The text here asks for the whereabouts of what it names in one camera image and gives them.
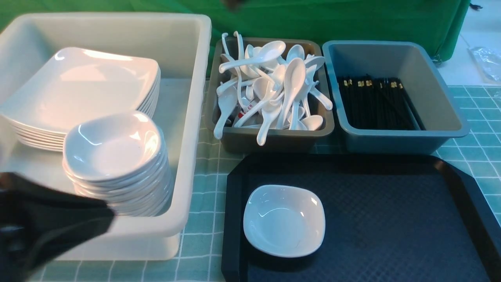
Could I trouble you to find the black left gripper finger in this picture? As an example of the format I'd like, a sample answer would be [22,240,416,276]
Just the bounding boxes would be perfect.
[0,172,115,282]

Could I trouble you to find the white square rice plate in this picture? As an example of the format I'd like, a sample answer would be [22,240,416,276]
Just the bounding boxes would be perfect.
[1,47,160,135]

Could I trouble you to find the small white square bowl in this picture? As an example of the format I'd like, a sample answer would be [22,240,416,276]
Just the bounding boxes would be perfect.
[243,184,326,259]

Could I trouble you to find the black chopstick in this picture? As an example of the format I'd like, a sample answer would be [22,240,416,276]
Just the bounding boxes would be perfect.
[390,77,426,131]
[367,76,416,130]

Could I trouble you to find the white ceramic spoon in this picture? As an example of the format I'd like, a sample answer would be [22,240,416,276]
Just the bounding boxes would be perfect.
[276,58,306,130]

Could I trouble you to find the stack of white small bowls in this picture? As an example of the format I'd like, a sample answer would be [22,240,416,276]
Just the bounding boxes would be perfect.
[62,111,174,217]

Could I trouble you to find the stack of white square plates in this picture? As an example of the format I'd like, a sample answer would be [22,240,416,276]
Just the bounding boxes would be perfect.
[1,64,161,152]

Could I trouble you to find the brown cutlery bin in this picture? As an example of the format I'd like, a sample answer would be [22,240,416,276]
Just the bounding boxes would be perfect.
[202,37,335,154]

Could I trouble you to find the white spoon left of pile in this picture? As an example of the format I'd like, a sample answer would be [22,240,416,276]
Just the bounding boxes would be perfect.
[213,86,238,140]

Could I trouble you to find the white spoon of pile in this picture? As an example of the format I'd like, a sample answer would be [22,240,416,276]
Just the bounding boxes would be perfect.
[219,40,286,73]
[256,100,283,146]
[213,86,238,140]

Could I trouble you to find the large white plastic bin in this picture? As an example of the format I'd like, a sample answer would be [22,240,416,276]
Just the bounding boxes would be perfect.
[0,12,211,261]

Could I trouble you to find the white spoon front of pile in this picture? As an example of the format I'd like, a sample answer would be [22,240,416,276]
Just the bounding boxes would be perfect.
[256,100,283,146]

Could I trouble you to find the white spoon top of pile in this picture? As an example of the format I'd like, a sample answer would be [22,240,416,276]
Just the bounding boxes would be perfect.
[219,40,286,73]

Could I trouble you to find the bundle of black chopsticks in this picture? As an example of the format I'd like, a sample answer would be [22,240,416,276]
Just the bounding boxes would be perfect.
[337,77,415,131]

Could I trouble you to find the black serving tray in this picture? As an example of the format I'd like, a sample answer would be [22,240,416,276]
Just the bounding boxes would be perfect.
[220,152,500,282]

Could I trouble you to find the grey-blue chopstick bin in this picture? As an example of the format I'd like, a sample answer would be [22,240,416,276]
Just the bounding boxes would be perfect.
[322,40,470,155]

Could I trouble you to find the green checkered tablecloth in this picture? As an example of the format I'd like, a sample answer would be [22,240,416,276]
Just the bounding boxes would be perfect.
[30,85,501,282]

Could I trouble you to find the green backdrop cloth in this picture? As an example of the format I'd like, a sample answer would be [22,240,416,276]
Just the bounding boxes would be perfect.
[1,0,470,61]

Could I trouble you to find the clear plastic bag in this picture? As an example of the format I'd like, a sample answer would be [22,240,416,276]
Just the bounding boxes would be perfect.
[469,46,501,85]

